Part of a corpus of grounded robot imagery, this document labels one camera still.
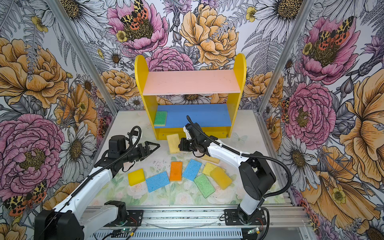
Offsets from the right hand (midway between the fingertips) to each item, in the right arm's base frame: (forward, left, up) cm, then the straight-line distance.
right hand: (179, 150), depth 84 cm
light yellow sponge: (+1, -19, -12) cm, 22 cm away
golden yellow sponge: (-11, -23, -13) cm, 29 cm away
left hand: (-3, +11, +4) cm, 12 cm away
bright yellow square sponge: (-9, +25, -12) cm, 30 cm away
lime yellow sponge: (-5, -16, -12) cm, 21 cm away
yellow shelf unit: (+19, -21, +3) cm, 29 cm away
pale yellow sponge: (+5, +3, +1) cm, 6 cm away
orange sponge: (-7, +2, -11) cm, 14 cm away
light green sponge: (-15, -14, -12) cm, 24 cm away
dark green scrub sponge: (+22, +13, +2) cm, 26 cm away
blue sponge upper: (-6, -7, -12) cm, 15 cm away
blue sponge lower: (-12, +13, -12) cm, 21 cm away
